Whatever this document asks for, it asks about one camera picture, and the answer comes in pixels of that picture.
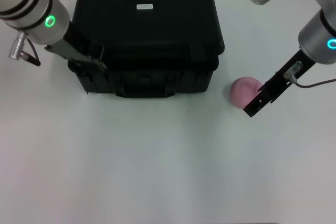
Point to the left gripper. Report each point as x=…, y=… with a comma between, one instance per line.
x=76, y=48

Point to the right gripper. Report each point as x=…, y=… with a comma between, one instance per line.
x=287, y=75

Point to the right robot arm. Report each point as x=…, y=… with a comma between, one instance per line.
x=319, y=37

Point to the white label sticker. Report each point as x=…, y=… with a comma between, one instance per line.
x=144, y=6

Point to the black plastic carrying case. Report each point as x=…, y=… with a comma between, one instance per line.
x=152, y=40

